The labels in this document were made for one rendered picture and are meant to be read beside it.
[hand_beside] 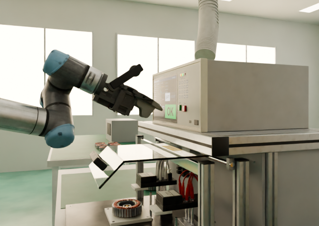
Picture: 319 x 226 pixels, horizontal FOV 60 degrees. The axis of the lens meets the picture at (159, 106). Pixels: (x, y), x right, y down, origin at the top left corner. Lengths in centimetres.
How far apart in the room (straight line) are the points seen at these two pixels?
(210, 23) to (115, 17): 376
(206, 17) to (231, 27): 455
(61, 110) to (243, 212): 55
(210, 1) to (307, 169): 179
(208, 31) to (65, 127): 167
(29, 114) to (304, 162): 73
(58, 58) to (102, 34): 494
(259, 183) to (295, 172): 11
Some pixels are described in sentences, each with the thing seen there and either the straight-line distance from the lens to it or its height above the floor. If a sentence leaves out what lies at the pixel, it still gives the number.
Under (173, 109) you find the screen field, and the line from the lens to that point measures 95.
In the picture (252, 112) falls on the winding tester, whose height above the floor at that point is 117.
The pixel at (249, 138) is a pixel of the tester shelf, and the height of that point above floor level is 111.
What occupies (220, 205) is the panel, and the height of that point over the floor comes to 87.
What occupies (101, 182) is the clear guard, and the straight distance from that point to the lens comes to 66.
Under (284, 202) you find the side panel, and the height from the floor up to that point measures 93.
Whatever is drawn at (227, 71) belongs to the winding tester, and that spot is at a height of 129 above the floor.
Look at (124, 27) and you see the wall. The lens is 584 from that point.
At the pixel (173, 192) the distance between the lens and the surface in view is 89.
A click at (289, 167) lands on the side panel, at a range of 83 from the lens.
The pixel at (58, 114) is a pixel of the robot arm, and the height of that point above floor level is 117.
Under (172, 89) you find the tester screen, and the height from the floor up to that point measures 125.
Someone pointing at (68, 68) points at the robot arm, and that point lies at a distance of 79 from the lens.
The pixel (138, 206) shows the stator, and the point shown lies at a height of 81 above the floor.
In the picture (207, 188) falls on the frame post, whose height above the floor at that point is 99.
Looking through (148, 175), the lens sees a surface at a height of 92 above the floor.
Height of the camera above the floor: 119
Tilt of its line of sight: level
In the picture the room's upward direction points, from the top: straight up
